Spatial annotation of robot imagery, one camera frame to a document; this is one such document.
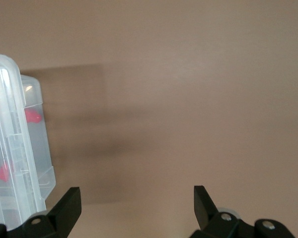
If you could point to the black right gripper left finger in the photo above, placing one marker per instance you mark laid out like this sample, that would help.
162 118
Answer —
64 210

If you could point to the red block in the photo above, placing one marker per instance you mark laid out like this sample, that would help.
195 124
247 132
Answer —
3 174
32 116

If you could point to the brown table cover sheet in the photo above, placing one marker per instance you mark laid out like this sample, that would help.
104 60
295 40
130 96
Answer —
176 99

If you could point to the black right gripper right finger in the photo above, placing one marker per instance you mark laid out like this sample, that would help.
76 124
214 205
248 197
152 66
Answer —
206 213

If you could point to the clear plastic storage box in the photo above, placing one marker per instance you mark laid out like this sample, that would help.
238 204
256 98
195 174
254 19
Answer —
43 148

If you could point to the clear ribbed plastic lid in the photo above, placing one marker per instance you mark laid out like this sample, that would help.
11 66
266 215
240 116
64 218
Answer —
3 119

